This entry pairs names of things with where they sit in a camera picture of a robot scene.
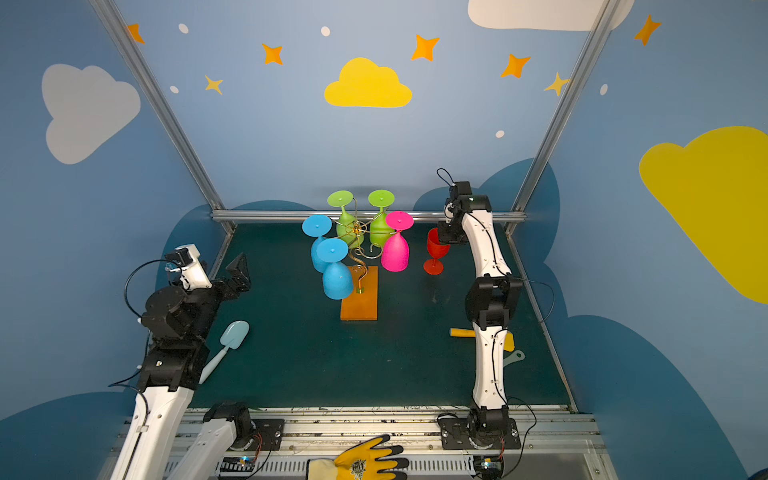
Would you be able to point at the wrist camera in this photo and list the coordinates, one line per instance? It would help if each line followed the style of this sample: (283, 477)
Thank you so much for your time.
(185, 260)
(458, 201)

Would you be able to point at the orange wooden rack base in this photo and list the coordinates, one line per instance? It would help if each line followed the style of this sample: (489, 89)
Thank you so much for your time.
(362, 304)

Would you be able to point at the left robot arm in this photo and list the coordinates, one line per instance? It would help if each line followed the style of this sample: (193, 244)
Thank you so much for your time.
(179, 317)

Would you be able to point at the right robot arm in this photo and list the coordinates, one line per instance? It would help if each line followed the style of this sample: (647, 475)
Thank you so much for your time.
(489, 305)

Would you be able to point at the white brush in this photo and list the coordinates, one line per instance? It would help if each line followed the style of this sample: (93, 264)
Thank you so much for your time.
(514, 357)

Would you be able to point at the left circuit board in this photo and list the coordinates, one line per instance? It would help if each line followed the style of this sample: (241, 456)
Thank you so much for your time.
(238, 464)

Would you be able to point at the rear blue wine glass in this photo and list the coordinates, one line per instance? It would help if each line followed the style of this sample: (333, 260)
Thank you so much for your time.
(317, 226)

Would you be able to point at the blue wine glass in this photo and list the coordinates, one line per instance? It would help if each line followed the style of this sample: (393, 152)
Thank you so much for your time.
(317, 226)
(337, 279)

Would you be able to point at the right circuit board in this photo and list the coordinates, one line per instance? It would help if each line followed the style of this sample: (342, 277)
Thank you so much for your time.
(487, 468)

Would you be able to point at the yellow toy shovel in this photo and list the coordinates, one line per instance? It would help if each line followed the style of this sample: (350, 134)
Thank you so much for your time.
(509, 343)

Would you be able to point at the circuit board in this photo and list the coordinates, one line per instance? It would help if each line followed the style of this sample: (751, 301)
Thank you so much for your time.
(238, 464)
(487, 468)

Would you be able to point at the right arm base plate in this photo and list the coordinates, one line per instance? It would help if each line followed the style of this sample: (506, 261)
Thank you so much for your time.
(456, 433)

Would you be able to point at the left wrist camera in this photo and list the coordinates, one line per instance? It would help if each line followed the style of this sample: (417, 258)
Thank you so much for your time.
(185, 260)

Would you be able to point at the right green wine glass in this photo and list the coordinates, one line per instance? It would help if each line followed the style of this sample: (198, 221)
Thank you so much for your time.
(379, 230)

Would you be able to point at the yellow black work glove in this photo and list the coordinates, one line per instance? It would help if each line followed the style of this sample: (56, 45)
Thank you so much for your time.
(373, 459)

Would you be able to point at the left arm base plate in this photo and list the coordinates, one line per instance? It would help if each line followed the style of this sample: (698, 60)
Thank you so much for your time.
(259, 434)

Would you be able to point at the light blue toy spatula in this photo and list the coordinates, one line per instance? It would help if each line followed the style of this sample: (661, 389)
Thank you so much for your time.
(231, 339)

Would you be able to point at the pink wine glass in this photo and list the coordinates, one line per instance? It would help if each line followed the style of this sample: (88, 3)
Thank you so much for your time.
(396, 251)

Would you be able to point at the red wine glass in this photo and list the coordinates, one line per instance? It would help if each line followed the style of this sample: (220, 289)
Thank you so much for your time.
(436, 250)

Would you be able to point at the front blue wine glass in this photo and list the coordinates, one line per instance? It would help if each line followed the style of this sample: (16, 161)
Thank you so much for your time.
(337, 279)

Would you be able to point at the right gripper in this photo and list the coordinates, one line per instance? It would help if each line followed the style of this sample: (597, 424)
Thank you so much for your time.
(447, 231)

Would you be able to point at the aluminium frame rail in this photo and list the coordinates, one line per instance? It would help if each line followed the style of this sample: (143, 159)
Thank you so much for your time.
(275, 216)

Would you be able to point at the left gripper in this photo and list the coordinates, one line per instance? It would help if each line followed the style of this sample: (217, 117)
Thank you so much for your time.
(227, 282)

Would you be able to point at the left green wine glass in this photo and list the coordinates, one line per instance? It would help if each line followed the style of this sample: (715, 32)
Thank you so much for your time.
(348, 228)

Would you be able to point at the green wine glass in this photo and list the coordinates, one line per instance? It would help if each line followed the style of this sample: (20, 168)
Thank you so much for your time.
(379, 230)
(348, 228)

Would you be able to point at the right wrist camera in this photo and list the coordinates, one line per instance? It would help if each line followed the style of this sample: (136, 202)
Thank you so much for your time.
(458, 201)

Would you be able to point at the gold wire glass rack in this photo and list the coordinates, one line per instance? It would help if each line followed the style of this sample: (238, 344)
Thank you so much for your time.
(356, 255)

